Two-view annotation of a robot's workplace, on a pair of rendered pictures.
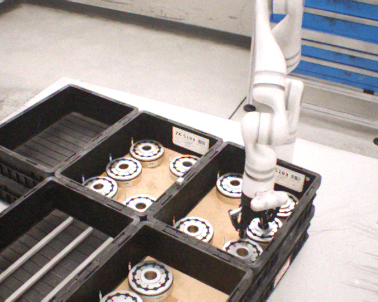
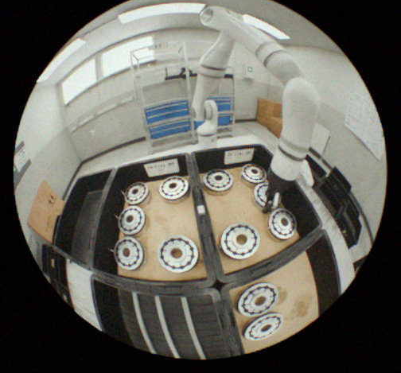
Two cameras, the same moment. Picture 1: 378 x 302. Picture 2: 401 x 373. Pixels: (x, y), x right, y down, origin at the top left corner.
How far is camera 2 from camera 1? 1.21 m
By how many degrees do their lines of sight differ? 30
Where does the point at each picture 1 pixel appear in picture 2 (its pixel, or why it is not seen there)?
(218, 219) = (234, 211)
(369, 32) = (179, 113)
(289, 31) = (230, 44)
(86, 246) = (171, 309)
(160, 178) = (161, 207)
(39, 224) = (121, 302)
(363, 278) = not seen: hidden behind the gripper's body
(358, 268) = not seen: hidden behind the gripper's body
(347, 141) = not seen: hidden behind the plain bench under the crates
